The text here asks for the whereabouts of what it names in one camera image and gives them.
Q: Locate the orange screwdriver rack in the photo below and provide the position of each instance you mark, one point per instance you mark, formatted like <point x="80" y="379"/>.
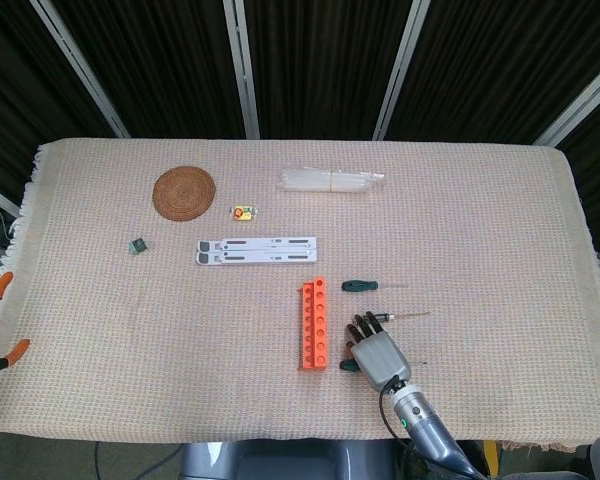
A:
<point x="320" y="320"/>

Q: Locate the round woven rattan coaster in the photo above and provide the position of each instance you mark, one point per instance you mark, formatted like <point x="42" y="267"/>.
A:
<point x="184" y="193"/>

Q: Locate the beige woven tablecloth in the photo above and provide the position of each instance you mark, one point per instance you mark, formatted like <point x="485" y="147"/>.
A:
<point x="130" y="325"/>

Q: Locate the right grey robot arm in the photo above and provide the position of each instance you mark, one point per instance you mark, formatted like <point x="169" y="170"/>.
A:
<point x="420" y="415"/>

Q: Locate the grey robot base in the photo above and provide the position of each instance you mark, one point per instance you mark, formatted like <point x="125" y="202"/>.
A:
<point x="290" y="462"/>

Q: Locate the white folding laptop stand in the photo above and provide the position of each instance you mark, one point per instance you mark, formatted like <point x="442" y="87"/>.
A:
<point x="260" y="250"/>

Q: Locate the yellow lion toy packet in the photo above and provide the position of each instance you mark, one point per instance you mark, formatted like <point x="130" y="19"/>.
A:
<point x="242" y="212"/>

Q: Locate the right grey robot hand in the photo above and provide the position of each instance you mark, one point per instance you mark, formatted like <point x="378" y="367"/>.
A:
<point x="380" y="355"/>

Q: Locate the small green black screwdriver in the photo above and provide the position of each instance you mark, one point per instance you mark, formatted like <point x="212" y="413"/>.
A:
<point x="360" y="286"/>

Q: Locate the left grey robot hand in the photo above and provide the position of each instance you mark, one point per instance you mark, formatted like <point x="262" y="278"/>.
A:
<point x="2" y="286"/>

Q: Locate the large green black screwdriver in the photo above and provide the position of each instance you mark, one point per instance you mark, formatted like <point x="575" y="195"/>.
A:
<point x="346" y="365"/>

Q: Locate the small green box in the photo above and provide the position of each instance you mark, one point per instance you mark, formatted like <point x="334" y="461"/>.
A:
<point x="138" y="246"/>

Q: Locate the clear plastic tube bundle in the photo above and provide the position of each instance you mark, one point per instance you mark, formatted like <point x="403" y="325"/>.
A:
<point x="325" y="181"/>

